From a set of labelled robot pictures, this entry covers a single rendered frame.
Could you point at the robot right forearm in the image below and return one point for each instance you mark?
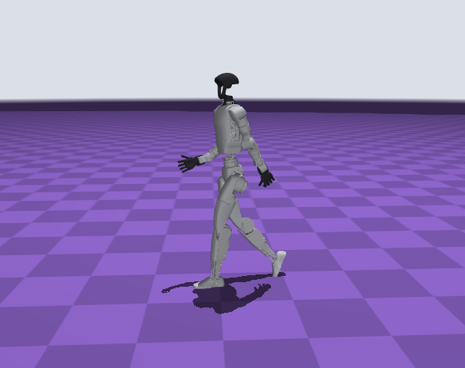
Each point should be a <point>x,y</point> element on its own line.
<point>208,157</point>

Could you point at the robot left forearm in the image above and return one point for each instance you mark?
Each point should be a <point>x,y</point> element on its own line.
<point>256,156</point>

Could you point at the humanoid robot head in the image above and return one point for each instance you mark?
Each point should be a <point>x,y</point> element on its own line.
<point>226,80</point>

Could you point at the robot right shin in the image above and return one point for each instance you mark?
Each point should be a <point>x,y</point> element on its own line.
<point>256,238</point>

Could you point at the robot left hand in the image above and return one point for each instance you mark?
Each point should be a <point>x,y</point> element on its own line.
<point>266,177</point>

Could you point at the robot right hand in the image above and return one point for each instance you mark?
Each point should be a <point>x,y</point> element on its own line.
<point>189,162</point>

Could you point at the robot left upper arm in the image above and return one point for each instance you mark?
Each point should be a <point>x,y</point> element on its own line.
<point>239,116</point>

